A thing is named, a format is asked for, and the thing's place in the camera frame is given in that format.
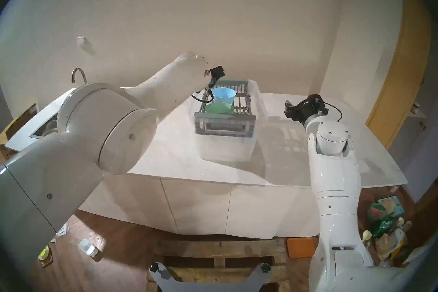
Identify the grey drying rack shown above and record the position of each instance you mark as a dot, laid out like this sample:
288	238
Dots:
226	122

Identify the stainless steel sink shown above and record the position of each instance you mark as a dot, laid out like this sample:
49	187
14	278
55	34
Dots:
46	130

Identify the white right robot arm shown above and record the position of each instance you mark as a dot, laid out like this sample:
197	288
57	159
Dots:
335	175

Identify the yellow wooden door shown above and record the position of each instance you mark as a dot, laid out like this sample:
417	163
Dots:
397	89

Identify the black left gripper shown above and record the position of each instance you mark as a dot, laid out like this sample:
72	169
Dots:
217	73

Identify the white counter cabinet base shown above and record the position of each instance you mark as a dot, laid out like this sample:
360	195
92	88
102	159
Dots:
205	205

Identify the teal food package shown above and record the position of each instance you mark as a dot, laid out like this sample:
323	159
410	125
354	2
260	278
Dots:
391	205

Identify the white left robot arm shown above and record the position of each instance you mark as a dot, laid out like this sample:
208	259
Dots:
85	130

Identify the white wall switch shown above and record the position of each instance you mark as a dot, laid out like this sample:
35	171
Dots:
80	41

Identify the green snack bag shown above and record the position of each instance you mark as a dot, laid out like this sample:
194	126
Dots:
381	223

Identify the clear bag with paper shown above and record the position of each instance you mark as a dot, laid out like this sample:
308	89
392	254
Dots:
62	230

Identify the brown cardboard box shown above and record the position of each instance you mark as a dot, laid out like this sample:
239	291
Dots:
17	123

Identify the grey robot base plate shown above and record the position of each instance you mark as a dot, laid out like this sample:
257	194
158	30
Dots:
205	286

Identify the orange tray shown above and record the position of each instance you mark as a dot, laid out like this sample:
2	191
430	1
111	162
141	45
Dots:
301	247

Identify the clear plastic tub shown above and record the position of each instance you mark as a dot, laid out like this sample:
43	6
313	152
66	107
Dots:
226	149

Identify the green bowl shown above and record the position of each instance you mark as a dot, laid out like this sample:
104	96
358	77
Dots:
219	110

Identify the metal gooseneck faucet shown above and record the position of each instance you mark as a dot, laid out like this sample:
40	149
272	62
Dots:
79	70

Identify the black base knob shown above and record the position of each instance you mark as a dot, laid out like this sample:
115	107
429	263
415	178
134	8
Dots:
154	267
266	268

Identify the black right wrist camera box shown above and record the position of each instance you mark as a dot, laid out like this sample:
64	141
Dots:
314	99

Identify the blue bowl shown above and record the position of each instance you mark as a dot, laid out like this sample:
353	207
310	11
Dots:
224	94

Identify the wooden pallet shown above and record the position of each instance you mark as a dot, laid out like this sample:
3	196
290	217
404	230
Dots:
219	248

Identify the yellow cup on floor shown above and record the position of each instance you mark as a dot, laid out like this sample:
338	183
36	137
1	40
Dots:
44	255

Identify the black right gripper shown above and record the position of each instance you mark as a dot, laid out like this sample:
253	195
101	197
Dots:
309	111

